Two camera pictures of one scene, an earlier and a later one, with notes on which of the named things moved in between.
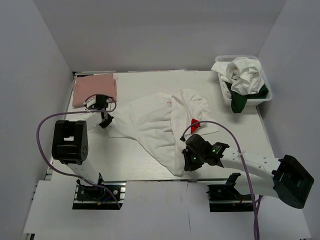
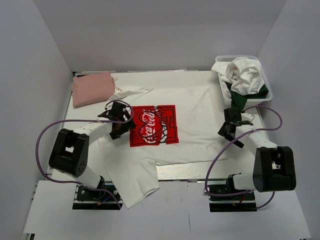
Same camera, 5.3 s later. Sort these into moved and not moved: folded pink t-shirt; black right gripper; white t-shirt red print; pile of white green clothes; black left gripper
Moved: black left gripper; white t-shirt red print; black right gripper
Not moved: pile of white green clothes; folded pink t-shirt
